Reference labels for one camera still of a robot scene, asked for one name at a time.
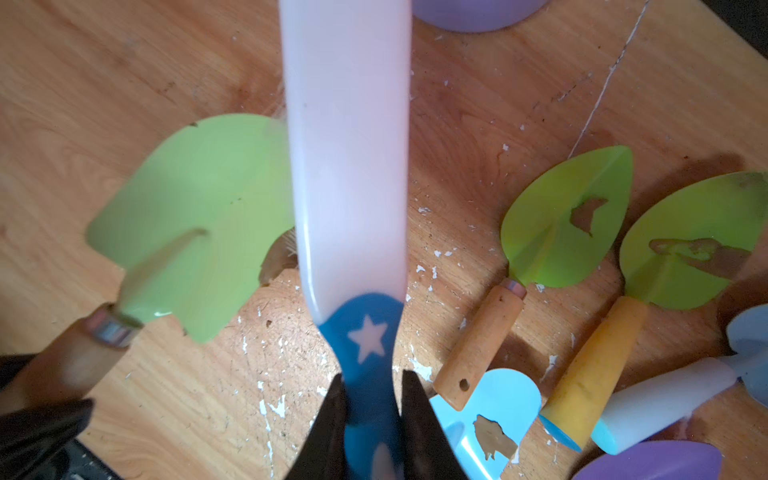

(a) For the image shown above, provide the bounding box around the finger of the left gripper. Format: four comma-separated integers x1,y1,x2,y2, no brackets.
0,353,96,480

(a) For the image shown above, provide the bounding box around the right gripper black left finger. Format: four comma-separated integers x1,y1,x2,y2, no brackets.
284,374,347,480

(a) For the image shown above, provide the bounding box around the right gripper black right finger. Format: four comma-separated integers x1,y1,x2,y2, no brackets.
401,370,467,480

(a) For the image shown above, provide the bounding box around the pale green trowel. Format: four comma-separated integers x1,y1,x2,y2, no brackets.
1,114,298,414

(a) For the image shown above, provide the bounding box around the light blue trowel front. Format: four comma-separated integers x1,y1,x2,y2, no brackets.
430,368,542,480

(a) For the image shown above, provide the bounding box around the light blue trowel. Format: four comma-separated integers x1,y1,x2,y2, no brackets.
430,368,542,480
591,304,767,455

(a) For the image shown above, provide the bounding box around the light blue trowel back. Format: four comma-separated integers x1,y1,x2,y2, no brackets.
591,304,767,455

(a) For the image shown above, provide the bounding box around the purple plastic bucket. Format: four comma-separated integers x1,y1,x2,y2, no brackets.
412,0,548,33

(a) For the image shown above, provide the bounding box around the green trowel wooden handle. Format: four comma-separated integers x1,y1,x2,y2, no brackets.
434,145,633,411

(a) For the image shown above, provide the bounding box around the purple trowel pink handle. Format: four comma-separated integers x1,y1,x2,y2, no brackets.
573,440,723,480

